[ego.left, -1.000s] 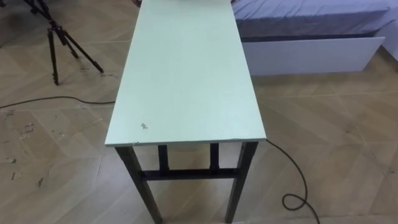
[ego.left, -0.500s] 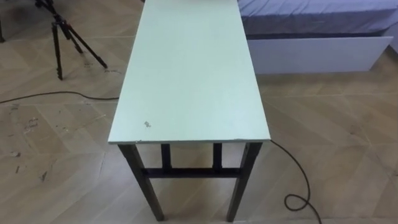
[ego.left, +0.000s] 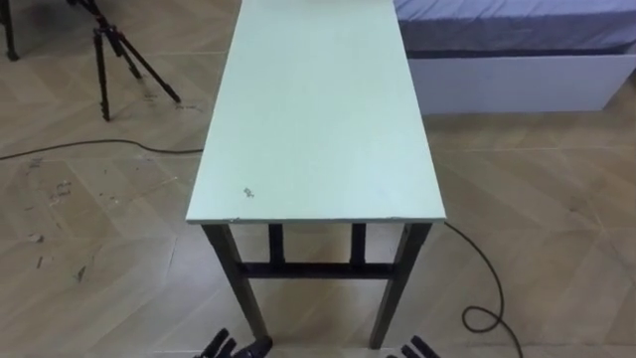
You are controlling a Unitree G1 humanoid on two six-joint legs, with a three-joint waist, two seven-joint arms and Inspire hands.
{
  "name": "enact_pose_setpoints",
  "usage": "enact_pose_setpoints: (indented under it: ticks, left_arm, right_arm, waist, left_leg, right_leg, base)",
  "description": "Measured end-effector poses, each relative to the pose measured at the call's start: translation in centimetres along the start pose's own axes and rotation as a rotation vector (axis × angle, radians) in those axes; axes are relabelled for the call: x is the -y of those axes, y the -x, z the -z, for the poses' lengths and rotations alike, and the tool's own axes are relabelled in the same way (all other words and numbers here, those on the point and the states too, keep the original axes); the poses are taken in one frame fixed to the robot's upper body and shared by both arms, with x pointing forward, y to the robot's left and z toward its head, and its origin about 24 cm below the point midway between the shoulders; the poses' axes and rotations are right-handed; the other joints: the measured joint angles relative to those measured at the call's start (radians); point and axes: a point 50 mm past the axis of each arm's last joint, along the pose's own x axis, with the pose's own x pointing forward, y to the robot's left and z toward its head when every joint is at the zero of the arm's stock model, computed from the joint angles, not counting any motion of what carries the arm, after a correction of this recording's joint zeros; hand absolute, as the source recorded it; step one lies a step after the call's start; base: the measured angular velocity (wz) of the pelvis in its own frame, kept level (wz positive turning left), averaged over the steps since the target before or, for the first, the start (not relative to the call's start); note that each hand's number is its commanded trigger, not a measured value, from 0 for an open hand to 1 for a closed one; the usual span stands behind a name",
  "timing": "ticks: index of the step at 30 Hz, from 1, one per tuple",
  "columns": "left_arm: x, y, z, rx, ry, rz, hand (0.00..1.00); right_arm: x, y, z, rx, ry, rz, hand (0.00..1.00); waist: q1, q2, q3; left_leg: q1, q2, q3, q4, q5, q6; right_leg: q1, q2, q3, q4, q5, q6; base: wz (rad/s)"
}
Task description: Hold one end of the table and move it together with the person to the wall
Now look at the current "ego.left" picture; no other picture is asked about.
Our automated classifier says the grey bed with white base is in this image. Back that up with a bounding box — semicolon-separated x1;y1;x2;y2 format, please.
393;0;636;116

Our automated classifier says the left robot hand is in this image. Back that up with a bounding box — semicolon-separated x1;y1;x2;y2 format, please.
194;327;274;358

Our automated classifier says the white desk with dark legs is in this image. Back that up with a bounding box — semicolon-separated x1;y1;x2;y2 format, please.
185;0;447;351

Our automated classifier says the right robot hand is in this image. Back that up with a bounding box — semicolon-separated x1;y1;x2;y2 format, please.
386;334;441;358

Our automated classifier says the black floor cable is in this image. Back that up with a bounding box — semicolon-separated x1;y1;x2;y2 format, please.
0;138;525;358

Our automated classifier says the black stand leg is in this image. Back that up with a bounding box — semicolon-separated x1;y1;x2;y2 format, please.
0;0;21;63

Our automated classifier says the black camera tripod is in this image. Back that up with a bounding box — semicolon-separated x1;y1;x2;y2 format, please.
67;0;183;123

